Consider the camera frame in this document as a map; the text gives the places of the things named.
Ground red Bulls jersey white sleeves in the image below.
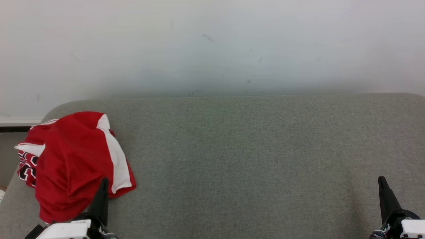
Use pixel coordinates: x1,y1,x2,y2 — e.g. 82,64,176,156
14,119,59,188

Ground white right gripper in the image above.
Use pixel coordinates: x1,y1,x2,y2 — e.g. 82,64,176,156
378,176,425,239

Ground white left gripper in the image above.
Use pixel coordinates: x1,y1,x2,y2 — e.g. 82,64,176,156
36,178,109,239

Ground white wall baseboard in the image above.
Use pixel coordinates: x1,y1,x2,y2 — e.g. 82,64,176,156
0,118,43,133

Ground red shorts white side stripe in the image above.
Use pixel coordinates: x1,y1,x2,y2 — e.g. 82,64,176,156
35,112,136,224

